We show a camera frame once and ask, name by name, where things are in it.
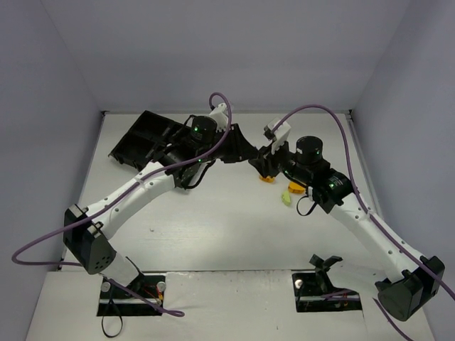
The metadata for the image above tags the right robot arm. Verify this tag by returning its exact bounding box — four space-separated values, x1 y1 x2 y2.
249 136 445 322

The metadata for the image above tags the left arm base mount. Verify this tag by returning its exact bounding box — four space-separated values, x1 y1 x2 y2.
96 271 167 317

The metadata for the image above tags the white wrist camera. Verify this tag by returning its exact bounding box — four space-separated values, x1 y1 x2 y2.
208 103 230 132
264 118 291 154

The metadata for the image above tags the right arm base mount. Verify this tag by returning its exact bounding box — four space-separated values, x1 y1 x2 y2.
291 254 363 313

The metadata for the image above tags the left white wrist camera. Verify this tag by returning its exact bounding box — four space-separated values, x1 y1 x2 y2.
208 103 230 132

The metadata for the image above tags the lime green curved brick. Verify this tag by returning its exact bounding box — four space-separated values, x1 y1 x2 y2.
281 190 291 207

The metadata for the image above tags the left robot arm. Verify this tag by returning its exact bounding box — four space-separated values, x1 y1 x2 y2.
63 111 258 287

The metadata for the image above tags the black four-compartment tray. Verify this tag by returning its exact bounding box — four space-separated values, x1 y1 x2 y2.
109 111 190 171

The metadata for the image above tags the orange boat-shaped brick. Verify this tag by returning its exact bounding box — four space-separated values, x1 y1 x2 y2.
259 175 276 183

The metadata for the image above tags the orange oval brick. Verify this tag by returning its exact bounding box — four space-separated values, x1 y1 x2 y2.
288 182 306 195

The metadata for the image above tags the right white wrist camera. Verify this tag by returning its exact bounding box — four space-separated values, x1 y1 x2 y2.
264 118 291 154

